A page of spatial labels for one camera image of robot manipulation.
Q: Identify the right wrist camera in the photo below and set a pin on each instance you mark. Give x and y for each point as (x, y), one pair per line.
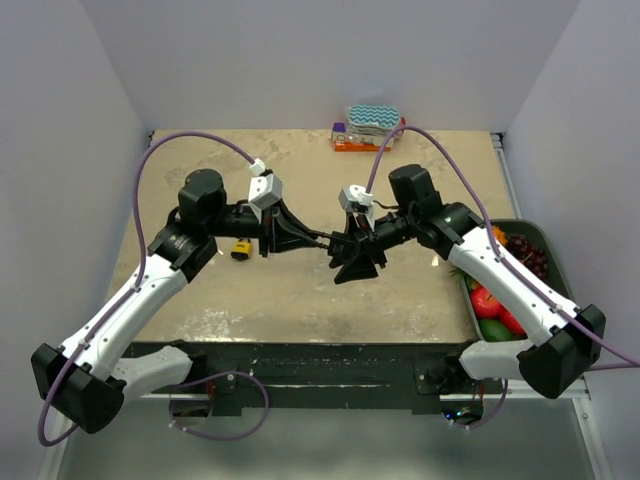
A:
(354, 199)

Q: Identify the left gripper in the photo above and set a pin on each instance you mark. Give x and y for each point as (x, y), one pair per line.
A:
(283, 232)

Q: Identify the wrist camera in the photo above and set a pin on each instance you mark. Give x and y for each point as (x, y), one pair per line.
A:
(265, 188)
(354, 199)

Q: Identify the green mango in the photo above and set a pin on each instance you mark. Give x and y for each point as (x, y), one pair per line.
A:
(492, 330)

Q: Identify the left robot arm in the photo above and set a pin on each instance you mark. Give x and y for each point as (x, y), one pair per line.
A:
(88, 378)

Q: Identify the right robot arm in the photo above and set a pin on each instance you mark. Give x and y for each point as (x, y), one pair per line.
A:
(562, 338)

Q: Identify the orange box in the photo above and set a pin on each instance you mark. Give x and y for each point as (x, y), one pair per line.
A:
(347, 137)

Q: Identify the red apple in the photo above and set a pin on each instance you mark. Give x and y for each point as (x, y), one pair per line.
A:
(511, 323)
(484, 304)

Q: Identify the yellow padlock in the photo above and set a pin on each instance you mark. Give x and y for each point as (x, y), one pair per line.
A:
(241, 250)

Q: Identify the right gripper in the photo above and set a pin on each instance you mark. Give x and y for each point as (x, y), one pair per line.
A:
(360, 266)

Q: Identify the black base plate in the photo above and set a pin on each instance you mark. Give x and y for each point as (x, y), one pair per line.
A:
(421, 378)

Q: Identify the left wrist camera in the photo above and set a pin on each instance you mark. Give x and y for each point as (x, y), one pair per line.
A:
(265, 188)

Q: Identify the dark grapes bunch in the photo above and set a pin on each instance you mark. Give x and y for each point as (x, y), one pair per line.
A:
(533, 258)

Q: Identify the orange spiky fruit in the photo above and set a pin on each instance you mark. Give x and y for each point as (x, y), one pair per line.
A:
(500, 235)

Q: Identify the grey fruit tray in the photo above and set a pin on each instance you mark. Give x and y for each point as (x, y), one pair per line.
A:
(545, 240)

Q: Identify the blue zigzag sponge pack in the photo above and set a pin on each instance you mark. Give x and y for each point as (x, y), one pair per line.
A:
(374, 120)

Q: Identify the green plastic leaves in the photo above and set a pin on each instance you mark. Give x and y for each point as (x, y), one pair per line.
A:
(461, 275)

